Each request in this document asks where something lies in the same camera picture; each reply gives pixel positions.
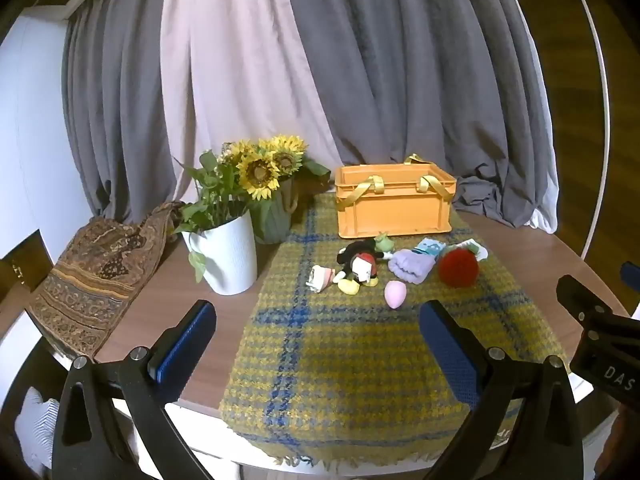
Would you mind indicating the white textured cushion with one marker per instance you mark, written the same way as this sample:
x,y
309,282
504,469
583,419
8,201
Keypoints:
x,y
35,425

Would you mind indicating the white soft cloth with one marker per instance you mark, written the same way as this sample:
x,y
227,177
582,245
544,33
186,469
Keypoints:
x,y
479,251

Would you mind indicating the white sheer curtain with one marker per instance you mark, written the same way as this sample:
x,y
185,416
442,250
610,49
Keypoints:
x,y
544,220

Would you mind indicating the pink egg sponge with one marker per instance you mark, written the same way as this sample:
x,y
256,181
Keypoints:
x,y
395,294

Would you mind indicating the mouse plush toy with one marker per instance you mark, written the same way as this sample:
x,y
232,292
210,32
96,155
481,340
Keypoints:
x,y
361,265

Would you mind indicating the white curved pipe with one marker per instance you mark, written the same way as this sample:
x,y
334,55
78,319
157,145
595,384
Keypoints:
x,y
602,110

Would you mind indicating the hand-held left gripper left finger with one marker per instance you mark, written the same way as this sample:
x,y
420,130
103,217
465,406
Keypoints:
x,y
187,345

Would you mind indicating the orange plastic crate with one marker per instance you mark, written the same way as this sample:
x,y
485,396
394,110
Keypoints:
x,y
395,205

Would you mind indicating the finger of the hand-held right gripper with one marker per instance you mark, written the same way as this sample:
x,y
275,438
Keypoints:
x,y
580,300
632,275

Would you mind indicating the red strawberry plush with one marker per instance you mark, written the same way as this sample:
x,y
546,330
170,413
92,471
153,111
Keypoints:
x,y
457,267

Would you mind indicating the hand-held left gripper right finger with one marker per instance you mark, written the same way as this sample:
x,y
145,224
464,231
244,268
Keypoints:
x,y
450,350

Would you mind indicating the purple fluffy cloth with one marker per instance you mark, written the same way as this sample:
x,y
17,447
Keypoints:
x,y
412,266

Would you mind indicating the small pink white toy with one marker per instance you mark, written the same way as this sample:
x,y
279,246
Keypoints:
x,y
319,279

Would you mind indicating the small green plush toy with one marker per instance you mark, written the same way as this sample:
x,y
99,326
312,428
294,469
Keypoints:
x,y
384,241

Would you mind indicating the white ribbed vase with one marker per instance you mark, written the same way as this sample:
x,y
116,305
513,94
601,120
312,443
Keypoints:
x,y
227,255

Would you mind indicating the pale pink curtain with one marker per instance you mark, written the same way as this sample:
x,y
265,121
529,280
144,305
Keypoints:
x,y
235,60

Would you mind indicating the white cabinet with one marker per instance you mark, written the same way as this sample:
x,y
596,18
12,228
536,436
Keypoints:
x,y
35,135

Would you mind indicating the green ribbed vase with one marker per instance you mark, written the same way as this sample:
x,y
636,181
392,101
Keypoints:
x,y
272,220

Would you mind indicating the teal printed pouch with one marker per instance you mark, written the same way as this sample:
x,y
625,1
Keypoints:
x,y
429,247

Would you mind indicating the grey curtain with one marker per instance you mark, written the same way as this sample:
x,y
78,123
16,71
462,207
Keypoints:
x,y
425,70
115,110

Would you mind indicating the brown patterned cloth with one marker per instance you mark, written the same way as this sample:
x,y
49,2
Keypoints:
x,y
95,280

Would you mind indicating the yellow plaid blanket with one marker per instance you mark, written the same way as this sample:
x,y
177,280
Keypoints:
x,y
350,360

